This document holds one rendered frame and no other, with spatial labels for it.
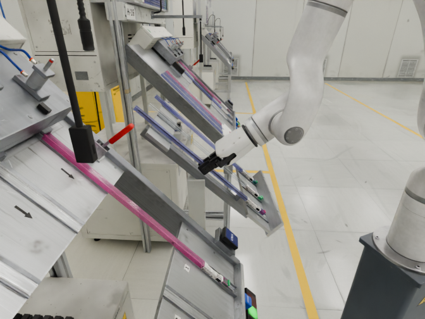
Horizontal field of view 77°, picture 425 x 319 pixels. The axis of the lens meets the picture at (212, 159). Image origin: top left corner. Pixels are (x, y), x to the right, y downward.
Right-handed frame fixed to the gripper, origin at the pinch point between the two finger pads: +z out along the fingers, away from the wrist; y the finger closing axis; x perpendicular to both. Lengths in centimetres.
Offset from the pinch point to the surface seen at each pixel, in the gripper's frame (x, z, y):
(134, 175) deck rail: -14.8, 9.0, 16.7
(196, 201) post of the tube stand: 12.3, 13.7, -8.1
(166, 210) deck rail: -3.4, 9.4, 17.3
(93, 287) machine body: 4.4, 43.8, 16.1
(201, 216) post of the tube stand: 18.5, 16.4, -8.1
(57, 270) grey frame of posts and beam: -4, 51, 12
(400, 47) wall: 313, -413, -678
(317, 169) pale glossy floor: 141, -36, -168
